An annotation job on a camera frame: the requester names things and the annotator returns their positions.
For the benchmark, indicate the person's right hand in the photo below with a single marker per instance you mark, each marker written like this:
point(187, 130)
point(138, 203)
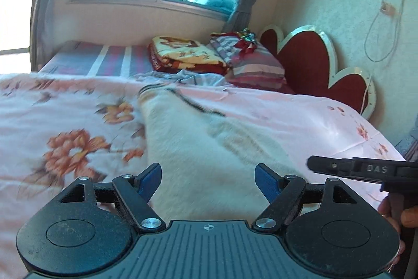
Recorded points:
point(410, 217)

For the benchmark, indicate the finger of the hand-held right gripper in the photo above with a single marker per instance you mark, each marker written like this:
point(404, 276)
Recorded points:
point(329, 165)

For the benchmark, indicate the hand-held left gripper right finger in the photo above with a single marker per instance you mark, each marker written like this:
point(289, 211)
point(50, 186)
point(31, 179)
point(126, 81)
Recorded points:
point(266, 181)

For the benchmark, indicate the red heart-shaped headboard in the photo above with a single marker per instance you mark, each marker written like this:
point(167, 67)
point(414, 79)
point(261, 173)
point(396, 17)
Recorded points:
point(303, 63)

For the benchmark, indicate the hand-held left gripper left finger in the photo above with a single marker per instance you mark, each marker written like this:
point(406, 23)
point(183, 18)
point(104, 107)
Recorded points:
point(152, 179)

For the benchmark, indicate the striped bed sheet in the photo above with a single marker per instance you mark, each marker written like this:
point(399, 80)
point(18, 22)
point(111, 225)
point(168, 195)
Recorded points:
point(98, 58)

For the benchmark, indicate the red striped pillow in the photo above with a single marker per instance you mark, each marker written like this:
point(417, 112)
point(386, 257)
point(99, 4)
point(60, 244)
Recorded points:
point(258, 69)

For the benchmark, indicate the pile of folded clothes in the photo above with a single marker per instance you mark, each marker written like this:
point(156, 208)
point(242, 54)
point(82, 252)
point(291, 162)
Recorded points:
point(228, 43)

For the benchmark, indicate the cream fleece blanket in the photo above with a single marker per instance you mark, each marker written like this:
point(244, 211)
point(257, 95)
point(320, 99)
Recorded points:
point(196, 151)

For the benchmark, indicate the teal blanket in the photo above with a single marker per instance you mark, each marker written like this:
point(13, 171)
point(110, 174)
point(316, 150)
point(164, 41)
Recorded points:
point(212, 2)

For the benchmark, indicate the pink floral quilt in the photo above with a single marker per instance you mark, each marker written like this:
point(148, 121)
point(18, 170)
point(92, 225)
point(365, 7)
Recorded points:
point(65, 109)

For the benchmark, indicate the light blue cloth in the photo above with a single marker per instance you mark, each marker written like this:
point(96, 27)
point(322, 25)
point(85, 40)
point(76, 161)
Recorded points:
point(192, 78)

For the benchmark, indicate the folded yellow red printed blanket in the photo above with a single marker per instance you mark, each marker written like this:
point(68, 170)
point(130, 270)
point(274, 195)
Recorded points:
point(183, 53)

